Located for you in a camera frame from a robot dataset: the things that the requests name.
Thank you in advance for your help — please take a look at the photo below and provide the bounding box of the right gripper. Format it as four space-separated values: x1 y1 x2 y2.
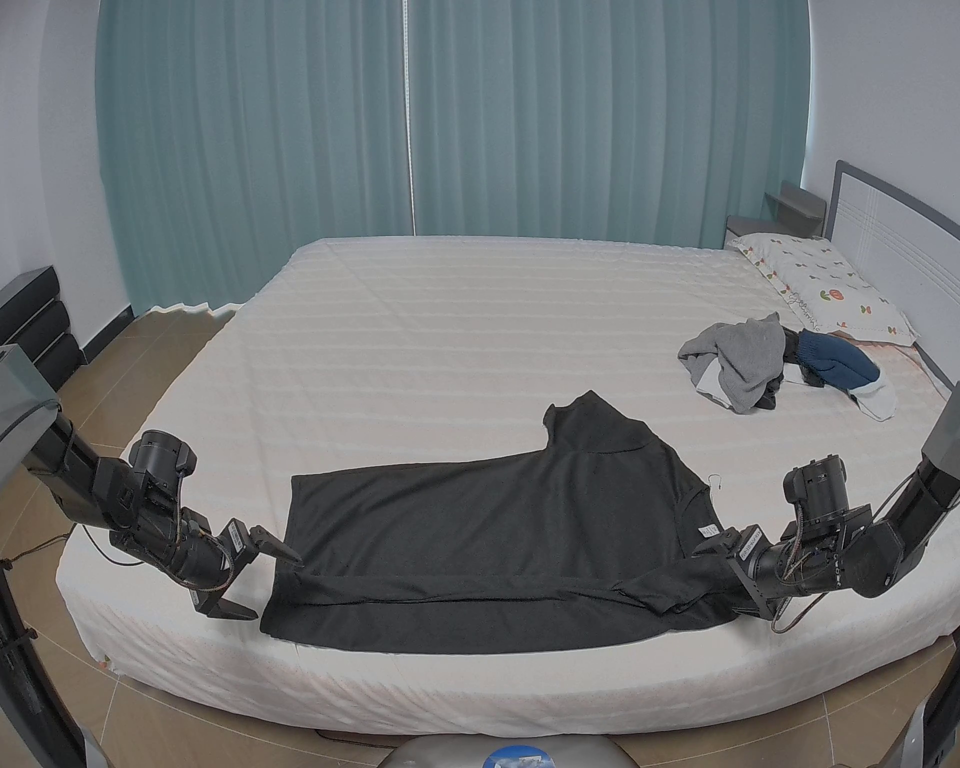
696 525 798 620

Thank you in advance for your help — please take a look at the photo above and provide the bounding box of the white printed pillow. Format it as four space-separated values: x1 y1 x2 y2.
731 232 922 348

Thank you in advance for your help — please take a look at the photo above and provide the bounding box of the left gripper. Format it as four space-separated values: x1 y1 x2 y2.
172 517 306 621

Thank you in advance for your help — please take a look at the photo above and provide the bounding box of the black chest of drawers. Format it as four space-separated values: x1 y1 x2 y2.
0 266 82 391

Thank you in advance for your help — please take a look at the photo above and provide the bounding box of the grey bedside table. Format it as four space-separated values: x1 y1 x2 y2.
725 180 828 241

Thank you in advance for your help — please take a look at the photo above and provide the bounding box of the pile of clothes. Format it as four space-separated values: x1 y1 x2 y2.
677 313 899 423

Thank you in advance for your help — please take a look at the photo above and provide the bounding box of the blue-green curtain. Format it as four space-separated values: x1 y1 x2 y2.
405 0 813 249
96 0 414 316

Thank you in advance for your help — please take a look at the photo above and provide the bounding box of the black T-shirt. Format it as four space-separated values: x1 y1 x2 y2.
258 390 740 652

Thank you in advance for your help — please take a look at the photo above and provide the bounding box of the bed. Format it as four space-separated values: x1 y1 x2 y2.
56 159 960 740

